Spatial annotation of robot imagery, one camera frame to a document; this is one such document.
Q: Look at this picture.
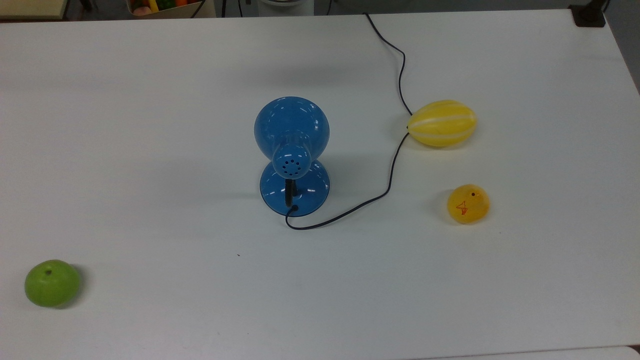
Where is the blue desk lamp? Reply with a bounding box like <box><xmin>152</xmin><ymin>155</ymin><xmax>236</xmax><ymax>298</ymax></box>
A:
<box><xmin>254</xmin><ymin>96</ymin><xmax>331</xmax><ymax>217</ymax></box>

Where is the yellow striped melon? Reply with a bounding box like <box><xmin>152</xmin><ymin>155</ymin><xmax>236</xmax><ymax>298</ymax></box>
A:
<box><xmin>407</xmin><ymin>100</ymin><xmax>477</xmax><ymax>148</ymax></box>

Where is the yellow toy pear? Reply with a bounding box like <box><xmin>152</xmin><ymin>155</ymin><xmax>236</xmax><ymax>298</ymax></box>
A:
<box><xmin>447</xmin><ymin>184</ymin><xmax>491</xmax><ymax>224</ymax></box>

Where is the box of toy fruits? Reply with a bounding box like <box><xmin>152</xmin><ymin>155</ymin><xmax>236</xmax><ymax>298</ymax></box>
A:
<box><xmin>127</xmin><ymin>0</ymin><xmax>206</xmax><ymax>19</ymax></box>

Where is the green toy apple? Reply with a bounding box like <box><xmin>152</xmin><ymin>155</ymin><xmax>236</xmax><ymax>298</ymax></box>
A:
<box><xmin>24</xmin><ymin>259</ymin><xmax>81</xmax><ymax>308</ymax></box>

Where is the black table clamp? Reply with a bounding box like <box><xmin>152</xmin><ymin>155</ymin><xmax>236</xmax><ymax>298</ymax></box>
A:
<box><xmin>569</xmin><ymin>4</ymin><xmax>606</xmax><ymax>27</ymax></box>

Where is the beige board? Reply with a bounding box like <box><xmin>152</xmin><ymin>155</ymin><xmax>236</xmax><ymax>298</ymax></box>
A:
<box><xmin>0</xmin><ymin>0</ymin><xmax>69</xmax><ymax>20</ymax></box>

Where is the black lamp power cable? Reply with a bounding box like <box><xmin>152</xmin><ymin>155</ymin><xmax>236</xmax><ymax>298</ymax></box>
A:
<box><xmin>285</xmin><ymin>12</ymin><xmax>414</xmax><ymax>231</ymax></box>

